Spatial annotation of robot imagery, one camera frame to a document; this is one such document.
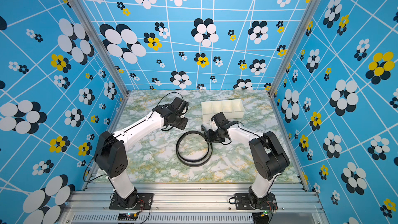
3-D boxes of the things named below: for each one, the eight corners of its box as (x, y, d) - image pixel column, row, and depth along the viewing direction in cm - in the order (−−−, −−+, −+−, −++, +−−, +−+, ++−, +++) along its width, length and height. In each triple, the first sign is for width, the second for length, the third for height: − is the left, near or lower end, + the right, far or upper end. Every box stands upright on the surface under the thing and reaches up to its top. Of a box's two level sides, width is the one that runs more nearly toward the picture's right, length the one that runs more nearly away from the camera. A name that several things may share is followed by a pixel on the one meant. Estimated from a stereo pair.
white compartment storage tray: (203, 121, 106) (203, 117, 102) (201, 106, 114) (201, 101, 110) (244, 117, 108) (245, 113, 104) (239, 103, 116) (240, 98, 112)
